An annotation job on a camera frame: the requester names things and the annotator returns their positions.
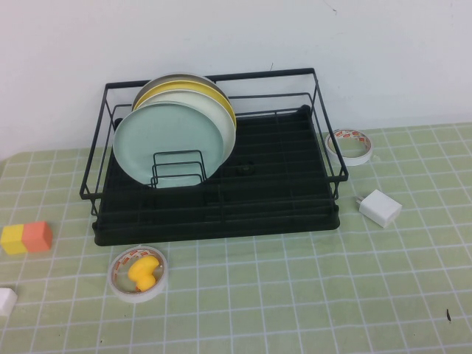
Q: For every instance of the light blue-green plate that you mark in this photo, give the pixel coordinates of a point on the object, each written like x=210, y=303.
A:
x=169, y=129

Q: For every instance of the cream white plate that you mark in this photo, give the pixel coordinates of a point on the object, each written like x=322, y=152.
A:
x=221, y=110

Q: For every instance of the white USB charger plug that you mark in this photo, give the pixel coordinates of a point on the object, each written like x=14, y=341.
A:
x=381, y=208

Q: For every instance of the white foam block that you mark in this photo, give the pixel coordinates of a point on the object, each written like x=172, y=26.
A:
x=5, y=300

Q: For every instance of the yellow rubber duck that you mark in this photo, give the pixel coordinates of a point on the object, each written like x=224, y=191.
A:
x=142, y=271

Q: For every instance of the yellow plate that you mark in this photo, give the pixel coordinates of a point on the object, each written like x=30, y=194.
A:
x=184, y=86

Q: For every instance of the black plastic drip tray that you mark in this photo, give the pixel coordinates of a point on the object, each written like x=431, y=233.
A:
x=276, y=206

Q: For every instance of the yellow cube block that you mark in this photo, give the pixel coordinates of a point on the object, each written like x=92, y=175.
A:
x=13, y=239

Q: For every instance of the grey plate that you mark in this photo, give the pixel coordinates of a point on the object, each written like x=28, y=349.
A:
x=166, y=76

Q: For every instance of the orange cube block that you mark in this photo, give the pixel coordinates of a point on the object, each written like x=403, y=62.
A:
x=37, y=237

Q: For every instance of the green grid tablecloth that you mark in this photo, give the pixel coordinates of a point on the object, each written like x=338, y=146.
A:
x=368, y=276

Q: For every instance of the white tape roll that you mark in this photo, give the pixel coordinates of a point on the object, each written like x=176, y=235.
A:
x=350, y=159
x=125, y=295

